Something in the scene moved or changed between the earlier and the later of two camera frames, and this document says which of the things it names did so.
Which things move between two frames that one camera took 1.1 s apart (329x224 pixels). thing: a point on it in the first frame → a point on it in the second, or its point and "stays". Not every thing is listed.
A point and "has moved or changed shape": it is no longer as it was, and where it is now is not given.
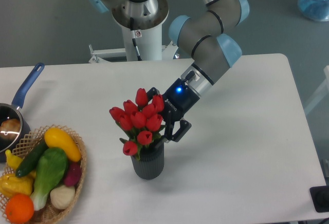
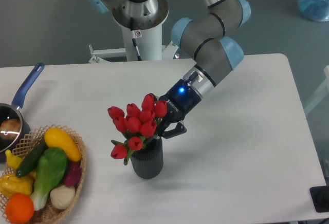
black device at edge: [320, 196] stays
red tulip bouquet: [141, 120] has moved or changed shape
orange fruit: [19, 209] stays
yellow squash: [55, 138] stays
